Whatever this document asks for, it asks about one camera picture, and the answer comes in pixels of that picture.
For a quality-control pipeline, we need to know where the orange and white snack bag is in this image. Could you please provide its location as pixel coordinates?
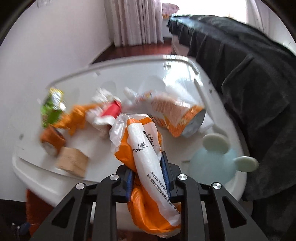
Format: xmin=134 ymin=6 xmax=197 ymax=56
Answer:
xmin=136 ymin=91 xmax=206 ymax=138

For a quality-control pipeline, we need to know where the striped pink curtain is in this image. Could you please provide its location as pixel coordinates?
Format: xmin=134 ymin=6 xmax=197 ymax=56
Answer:
xmin=104 ymin=0 xmax=163 ymax=47

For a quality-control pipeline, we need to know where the person's black clothing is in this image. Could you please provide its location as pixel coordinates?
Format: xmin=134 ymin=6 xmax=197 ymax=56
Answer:
xmin=0 ymin=199 xmax=30 ymax=241

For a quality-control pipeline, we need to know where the bin with orange trash bag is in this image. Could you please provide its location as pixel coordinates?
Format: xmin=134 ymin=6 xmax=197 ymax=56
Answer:
xmin=25 ymin=189 xmax=57 ymax=237

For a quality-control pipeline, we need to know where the orange tape roll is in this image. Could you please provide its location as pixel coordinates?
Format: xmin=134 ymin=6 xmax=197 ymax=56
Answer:
xmin=40 ymin=127 xmax=66 ymax=155

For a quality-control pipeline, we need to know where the white wrapper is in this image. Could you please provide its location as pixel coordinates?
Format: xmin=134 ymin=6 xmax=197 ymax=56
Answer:
xmin=91 ymin=89 xmax=116 ymax=105

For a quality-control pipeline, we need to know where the red cup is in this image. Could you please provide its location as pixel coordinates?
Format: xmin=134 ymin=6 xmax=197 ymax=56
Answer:
xmin=103 ymin=101 xmax=122 ymax=117

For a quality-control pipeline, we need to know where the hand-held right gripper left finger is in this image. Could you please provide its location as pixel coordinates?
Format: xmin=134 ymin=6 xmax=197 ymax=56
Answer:
xmin=30 ymin=165 xmax=136 ymax=241

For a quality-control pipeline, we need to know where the white bed frame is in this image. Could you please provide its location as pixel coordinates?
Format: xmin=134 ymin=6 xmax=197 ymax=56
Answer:
xmin=172 ymin=35 xmax=189 ymax=55

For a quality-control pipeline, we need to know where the pale blue mouse-shaped lid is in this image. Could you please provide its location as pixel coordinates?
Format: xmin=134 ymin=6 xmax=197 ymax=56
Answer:
xmin=189 ymin=133 xmax=259 ymax=183

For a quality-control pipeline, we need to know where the dark blanket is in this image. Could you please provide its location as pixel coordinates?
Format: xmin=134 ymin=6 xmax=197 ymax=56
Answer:
xmin=168 ymin=14 xmax=296 ymax=241

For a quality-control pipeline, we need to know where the orange and white plastic bag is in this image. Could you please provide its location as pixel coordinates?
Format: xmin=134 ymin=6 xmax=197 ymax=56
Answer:
xmin=110 ymin=113 xmax=183 ymax=239

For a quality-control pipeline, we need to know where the white storage box lid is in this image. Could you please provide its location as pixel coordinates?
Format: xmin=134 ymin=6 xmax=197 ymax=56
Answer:
xmin=11 ymin=54 xmax=248 ymax=209

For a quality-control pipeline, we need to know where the green snack packet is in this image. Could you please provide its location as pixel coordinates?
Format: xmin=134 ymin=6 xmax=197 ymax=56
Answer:
xmin=40 ymin=88 xmax=66 ymax=128

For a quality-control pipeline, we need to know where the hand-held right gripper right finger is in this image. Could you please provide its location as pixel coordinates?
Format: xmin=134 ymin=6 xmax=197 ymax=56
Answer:
xmin=160 ymin=152 xmax=269 ymax=241

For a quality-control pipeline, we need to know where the small cardboard box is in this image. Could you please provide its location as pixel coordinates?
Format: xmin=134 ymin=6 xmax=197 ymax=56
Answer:
xmin=55 ymin=147 xmax=89 ymax=178

